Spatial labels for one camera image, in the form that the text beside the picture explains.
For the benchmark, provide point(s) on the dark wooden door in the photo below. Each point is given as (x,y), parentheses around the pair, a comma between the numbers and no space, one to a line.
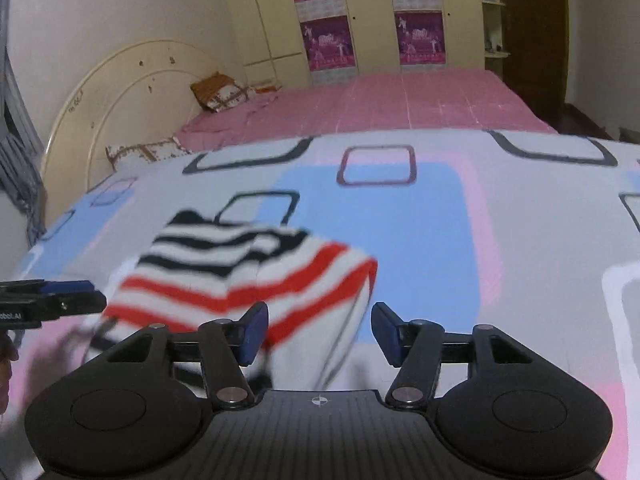
(535,35)

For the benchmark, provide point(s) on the cream curved headboard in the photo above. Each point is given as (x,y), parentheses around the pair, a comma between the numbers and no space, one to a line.
(100,110)

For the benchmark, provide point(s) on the pink bedsheet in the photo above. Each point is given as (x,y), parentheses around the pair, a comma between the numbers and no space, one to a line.
(375,105)

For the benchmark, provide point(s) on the person's left hand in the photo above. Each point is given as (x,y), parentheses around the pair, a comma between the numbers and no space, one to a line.
(4,385)

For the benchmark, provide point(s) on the grey curtain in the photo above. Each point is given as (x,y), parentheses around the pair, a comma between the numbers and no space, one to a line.
(15,150)

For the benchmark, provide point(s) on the white brown patterned pillow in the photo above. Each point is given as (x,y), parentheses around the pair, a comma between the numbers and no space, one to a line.
(145,152)

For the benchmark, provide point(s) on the orange brown patterned pillow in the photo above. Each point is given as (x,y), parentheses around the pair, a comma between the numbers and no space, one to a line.
(220,92)

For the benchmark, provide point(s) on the cream yellow wardrobe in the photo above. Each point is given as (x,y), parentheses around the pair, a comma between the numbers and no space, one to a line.
(370,20)

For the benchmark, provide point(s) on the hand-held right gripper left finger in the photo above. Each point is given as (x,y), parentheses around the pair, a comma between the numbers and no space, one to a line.
(255,330)

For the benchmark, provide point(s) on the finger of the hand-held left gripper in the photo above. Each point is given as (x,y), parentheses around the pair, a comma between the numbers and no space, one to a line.
(80,305)
(67,286)

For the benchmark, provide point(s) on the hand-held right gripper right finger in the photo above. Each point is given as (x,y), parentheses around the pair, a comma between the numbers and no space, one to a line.
(385,332)

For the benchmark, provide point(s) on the red black striped garment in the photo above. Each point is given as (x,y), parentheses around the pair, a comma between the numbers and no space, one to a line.
(200,270)

